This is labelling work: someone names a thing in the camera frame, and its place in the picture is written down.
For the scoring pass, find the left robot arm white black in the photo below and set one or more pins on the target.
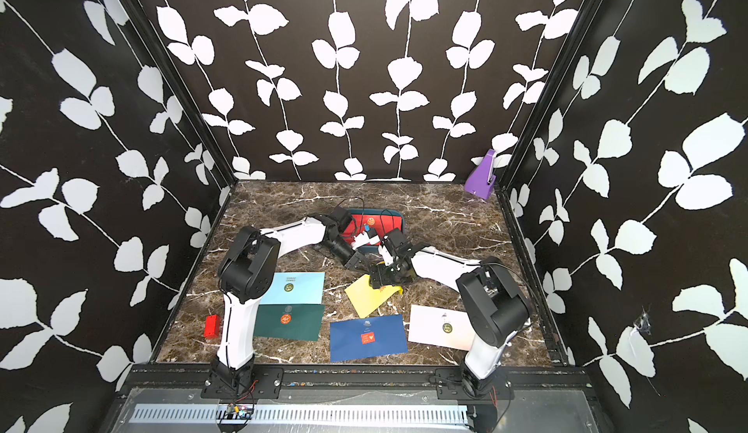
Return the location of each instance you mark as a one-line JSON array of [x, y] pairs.
[[246, 275]]

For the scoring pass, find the dark green sealed envelope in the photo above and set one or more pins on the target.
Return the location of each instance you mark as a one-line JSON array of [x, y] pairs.
[[299, 322]]

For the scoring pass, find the light blue envelope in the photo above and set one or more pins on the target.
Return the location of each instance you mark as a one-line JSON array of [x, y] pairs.
[[295, 288]]

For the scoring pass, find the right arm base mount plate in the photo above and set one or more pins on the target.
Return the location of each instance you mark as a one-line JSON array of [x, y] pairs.
[[459, 384]]

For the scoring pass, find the dark blue sealed envelope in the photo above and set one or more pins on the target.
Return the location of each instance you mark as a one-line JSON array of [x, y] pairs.
[[367, 338]]

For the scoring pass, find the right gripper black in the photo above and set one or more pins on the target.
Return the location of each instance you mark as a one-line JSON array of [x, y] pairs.
[[384, 278]]

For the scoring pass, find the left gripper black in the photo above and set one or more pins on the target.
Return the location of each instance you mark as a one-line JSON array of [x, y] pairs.
[[355, 260]]

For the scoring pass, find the pale pink sealed envelope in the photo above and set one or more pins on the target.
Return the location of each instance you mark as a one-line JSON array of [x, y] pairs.
[[440, 327]]

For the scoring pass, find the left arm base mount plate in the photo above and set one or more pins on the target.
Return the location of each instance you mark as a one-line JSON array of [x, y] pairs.
[[256, 382]]

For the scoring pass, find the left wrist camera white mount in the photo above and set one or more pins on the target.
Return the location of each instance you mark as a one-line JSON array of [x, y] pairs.
[[369, 237]]

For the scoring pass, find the purple plastic stand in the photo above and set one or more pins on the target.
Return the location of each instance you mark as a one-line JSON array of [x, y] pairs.
[[482, 180]]

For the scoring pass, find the yellow envelope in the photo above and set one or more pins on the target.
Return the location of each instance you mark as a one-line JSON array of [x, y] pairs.
[[365, 299]]

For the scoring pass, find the red envelope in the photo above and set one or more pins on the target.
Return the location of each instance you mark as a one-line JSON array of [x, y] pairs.
[[365, 225]]

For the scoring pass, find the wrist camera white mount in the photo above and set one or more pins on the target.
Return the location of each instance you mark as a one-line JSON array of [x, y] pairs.
[[369, 237], [387, 254]]

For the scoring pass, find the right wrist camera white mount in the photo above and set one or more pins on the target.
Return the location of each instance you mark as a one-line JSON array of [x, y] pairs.
[[387, 254]]

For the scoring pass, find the small red box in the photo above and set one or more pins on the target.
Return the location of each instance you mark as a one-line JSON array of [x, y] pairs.
[[212, 327]]

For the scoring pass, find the small electronics board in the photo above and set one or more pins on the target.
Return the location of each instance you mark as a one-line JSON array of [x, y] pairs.
[[235, 413]]

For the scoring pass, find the white perforated rail strip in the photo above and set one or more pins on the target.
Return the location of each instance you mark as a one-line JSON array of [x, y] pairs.
[[315, 414]]

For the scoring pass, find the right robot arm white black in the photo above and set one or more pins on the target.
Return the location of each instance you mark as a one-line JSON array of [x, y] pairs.
[[496, 307]]

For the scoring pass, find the teal plastic storage box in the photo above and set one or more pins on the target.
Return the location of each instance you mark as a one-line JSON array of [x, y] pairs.
[[394, 216]]

